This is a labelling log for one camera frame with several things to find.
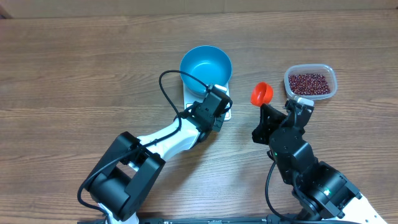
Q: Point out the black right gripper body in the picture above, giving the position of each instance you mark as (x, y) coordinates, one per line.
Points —
(263, 137)

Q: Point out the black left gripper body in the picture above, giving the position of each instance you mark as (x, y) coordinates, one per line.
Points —
(196, 104)

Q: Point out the red measuring scoop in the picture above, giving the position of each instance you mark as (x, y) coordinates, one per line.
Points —
(262, 94)

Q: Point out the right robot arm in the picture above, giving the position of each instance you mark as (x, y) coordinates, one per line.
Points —
(325, 194)

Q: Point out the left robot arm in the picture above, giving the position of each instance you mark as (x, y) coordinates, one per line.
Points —
(124, 176)

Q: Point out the white digital kitchen scale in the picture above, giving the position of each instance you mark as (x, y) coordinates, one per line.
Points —
(189, 96)

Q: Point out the blue metal bowl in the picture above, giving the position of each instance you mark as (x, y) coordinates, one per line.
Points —
(209, 64)

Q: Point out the red beans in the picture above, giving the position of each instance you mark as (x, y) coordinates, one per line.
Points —
(309, 84)

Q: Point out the clear plastic container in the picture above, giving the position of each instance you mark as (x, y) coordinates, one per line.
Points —
(312, 68)

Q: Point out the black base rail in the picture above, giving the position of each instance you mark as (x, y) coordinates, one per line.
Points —
(269, 219)

